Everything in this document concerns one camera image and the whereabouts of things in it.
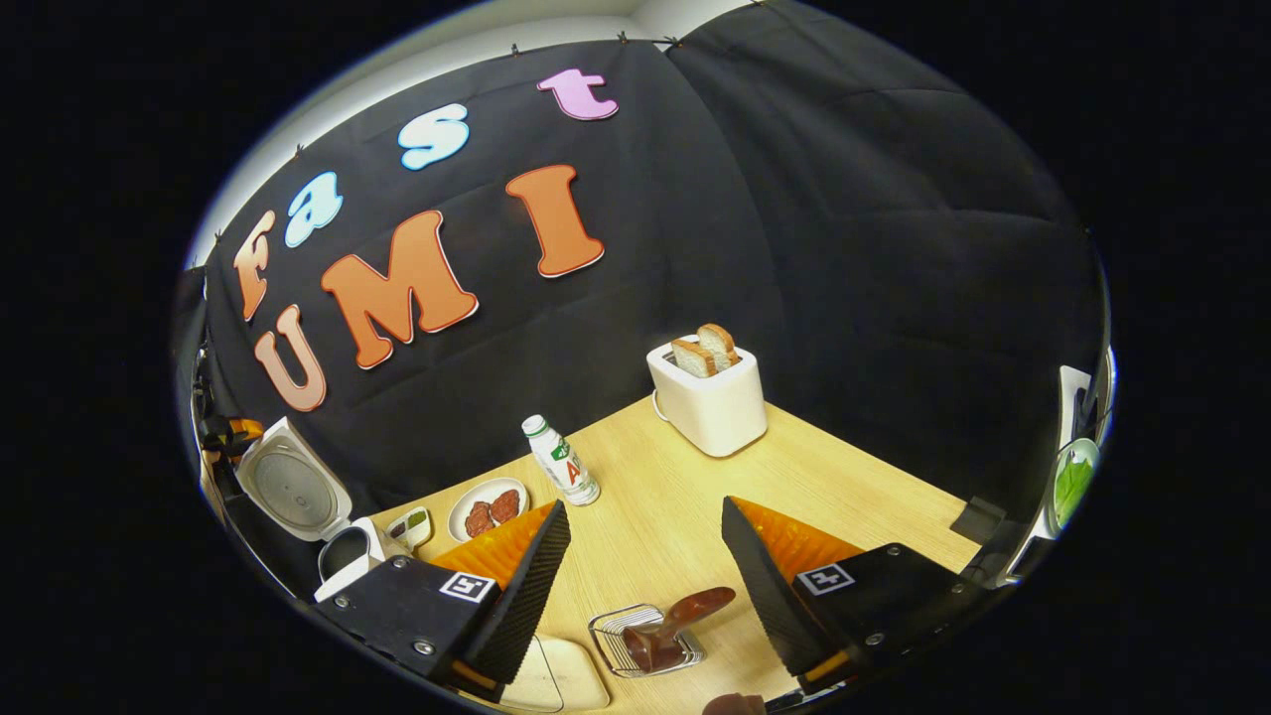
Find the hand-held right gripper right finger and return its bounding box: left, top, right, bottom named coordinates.
left=720, top=495, right=994, bottom=696

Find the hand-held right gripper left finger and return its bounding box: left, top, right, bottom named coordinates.
left=313, top=500, right=574, bottom=703

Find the brown wooden spoon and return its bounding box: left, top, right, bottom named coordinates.
left=623, top=586, right=738, bottom=673

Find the white rice cooker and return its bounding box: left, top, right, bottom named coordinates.
left=233, top=415, right=413, bottom=604

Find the wire chopstick holder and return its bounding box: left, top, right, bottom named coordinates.
left=588, top=603, right=708, bottom=679

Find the cream square rice box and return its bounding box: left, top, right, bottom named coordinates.
left=499, top=636, right=612, bottom=714

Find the white round plate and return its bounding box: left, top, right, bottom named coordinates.
left=447, top=477, right=530, bottom=543

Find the small white sauce dish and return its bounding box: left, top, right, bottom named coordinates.
left=385, top=506, right=434, bottom=550

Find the white drink bottle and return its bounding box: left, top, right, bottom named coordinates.
left=521, top=414, right=602, bottom=507

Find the white toaster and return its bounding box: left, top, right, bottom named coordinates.
left=645, top=333, right=769, bottom=458

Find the toasted bread slice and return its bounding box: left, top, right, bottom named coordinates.
left=670, top=338, right=718, bottom=378
left=697, top=323, right=741, bottom=370

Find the green round object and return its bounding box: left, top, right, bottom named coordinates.
left=1051, top=437, right=1103, bottom=532

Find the black backdrop cloth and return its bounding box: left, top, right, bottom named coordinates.
left=174, top=0, right=1108, bottom=597

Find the white flat object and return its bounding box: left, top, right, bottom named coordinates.
left=1055, top=364, right=1093, bottom=453

